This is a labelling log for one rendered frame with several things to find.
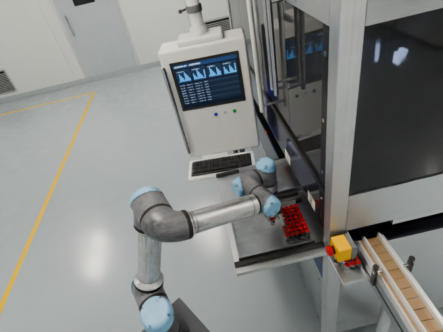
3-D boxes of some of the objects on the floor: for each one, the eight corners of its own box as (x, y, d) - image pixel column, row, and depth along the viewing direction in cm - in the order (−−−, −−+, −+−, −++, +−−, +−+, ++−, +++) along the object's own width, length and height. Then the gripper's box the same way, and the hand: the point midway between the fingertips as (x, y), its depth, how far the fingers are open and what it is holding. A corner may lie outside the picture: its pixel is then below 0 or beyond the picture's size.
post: (330, 329, 192) (364, -137, 63) (335, 339, 187) (381, -142, 58) (320, 331, 192) (333, -129, 63) (324, 342, 187) (347, -134, 58)
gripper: (260, 199, 130) (265, 232, 143) (283, 194, 130) (287, 227, 143) (255, 186, 137) (260, 219, 150) (278, 181, 137) (281, 213, 150)
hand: (271, 217), depth 148 cm, fingers closed, pressing on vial
